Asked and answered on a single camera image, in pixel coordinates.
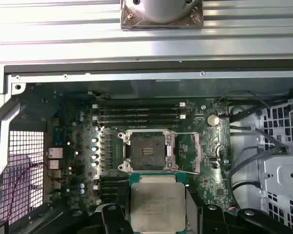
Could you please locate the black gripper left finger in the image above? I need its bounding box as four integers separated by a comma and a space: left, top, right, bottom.
47, 204, 134, 234

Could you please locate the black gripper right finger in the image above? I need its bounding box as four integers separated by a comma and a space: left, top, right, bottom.
185, 189, 293, 234

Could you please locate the CPU with silver top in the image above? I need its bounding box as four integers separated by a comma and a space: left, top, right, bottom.
128, 173, 188, 234

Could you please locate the metal socket cover frame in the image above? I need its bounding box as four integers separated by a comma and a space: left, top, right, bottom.
189, 133, 202, 173

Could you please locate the black RAM slot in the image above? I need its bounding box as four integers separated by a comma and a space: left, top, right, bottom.
92, 114, 186, 121
97, 120, 184, 127
92, 102, 186, 109
97, 108, 184, 115
94, 183, 130, 192
94, 176, 130, 183

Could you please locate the CPU socket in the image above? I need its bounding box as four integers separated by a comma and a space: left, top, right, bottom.
117, 128, 180, 174

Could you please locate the green motherboard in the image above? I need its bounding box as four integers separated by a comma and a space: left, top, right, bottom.
45, 97, 235, 215

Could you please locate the perforated metal drive cage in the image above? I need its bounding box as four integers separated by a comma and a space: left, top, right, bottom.
256, 97, 293, 234

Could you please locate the silver rear port block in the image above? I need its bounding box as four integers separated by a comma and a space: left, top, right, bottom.
46, 147, 63, 159

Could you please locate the round silver coin battery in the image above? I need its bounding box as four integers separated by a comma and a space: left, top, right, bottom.
207, 114, 220, 127

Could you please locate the black and grey PC case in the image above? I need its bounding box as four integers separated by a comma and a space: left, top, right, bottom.
0, 59, 293, 234

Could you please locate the grey cable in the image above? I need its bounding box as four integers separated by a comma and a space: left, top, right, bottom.
226, 146, 262, 203

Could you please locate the black cable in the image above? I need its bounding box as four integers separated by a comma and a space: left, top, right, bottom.
230, 180, 262, 210

